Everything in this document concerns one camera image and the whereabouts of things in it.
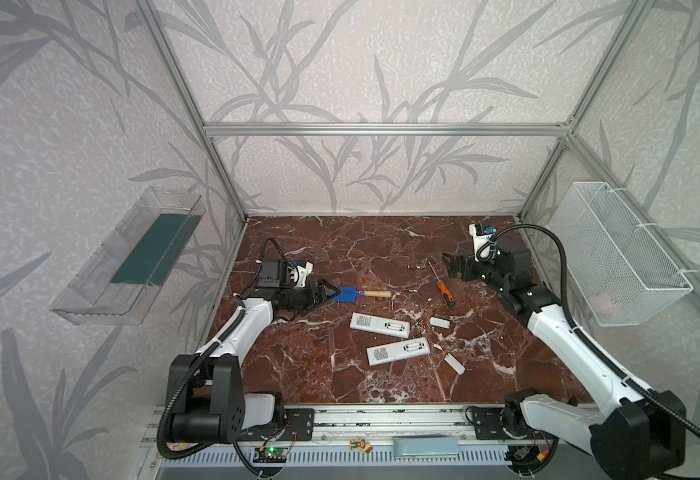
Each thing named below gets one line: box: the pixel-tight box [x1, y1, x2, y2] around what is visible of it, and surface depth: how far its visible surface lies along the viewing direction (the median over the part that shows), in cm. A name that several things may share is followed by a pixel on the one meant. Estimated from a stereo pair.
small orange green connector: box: [350, 438, 374, 453], surface depth 72 cm
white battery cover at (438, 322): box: [429, 317, 451, 329], surface depth 94 cm
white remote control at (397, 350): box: [366, 336, 430, 367], surface depth 86 cm
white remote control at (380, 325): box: [350, 312, 411, 339], surface depth 91 cm
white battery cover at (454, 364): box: [443, 352, 467, 376], surface depth 85 cm
